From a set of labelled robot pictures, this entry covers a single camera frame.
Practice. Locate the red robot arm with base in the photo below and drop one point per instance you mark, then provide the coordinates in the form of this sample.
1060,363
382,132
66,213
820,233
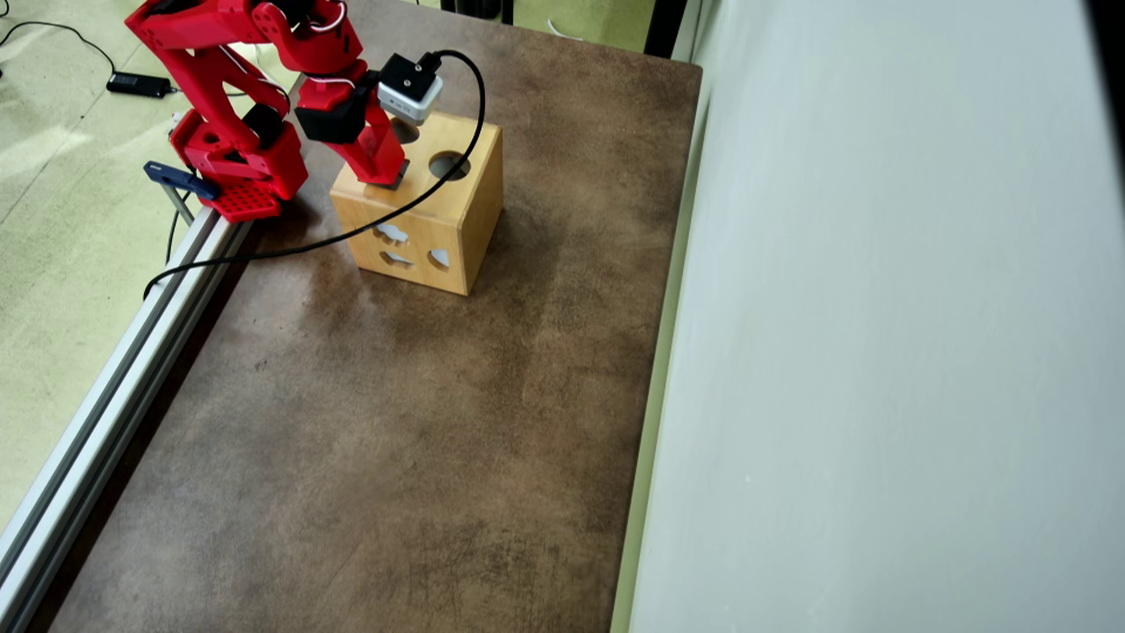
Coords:
202,53

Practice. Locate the black power adapter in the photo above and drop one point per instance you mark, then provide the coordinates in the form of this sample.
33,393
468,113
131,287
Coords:
139,84

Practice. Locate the dark vertical post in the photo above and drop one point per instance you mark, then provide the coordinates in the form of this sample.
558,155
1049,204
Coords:
665,26

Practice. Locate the aluminium profile rail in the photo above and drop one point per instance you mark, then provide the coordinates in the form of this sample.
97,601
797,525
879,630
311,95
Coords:
114,387

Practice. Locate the blue clamp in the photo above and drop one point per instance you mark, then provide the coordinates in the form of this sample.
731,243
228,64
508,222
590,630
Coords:
180,178

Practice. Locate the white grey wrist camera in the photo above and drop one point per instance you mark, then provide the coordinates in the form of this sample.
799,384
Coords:
410,88

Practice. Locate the red gripper black motor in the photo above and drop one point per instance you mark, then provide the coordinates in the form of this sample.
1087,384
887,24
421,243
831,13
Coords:
371,145

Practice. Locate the wooden shape sorter box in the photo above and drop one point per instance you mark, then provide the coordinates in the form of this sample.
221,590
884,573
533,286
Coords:
439,229

